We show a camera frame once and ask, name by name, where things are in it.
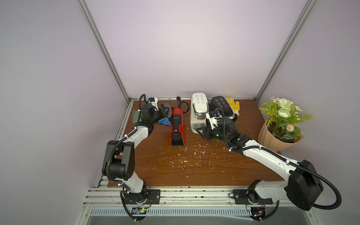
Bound grey blue microfiber cloth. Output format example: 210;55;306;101
158;103;172;126

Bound white coffee machine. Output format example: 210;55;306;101
190;92;209;134

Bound red coffee machine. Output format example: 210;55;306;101
170;108;185;146

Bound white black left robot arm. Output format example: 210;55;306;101
102;94;167;204

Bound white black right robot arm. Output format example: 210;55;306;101
190;109;342;211

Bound black coffee machine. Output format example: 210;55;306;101
209;96;238;122

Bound green hand brush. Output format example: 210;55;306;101
132;110;141;124

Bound yellow work glove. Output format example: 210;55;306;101
225;97;240;116

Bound potted artificial plant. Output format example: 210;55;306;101
257;96;313;152

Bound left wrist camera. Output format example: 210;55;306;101
148;97;158;111

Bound black power cord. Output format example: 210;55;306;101
176;96;190;114

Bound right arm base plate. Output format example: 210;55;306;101
228;189;273;205

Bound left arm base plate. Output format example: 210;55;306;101
123;189;161;205

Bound aluminium rail frame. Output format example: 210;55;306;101
75;186;323;225

